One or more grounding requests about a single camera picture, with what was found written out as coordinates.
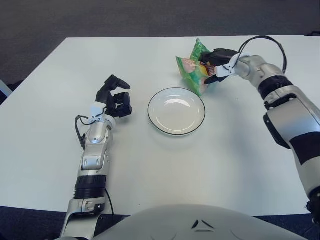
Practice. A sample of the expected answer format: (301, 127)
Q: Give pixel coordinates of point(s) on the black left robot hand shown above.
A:
(121, 105)

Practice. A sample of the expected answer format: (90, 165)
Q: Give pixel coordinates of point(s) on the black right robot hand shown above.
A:
(220, 58)

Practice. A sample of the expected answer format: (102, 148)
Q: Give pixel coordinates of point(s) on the green potato chip bag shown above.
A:
(193, 72)

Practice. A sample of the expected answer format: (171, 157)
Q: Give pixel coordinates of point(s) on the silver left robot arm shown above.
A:
(96, 142)

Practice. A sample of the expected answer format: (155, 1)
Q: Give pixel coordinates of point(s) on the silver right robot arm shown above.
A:
(295, 107)

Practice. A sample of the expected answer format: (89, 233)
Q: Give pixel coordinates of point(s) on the white plate with black rim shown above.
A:
(176, 112)

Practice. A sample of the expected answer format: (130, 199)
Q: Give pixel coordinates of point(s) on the white table leg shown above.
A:
(5, 88)

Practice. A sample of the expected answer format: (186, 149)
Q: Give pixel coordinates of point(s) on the grey robot torso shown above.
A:
(195, 225)

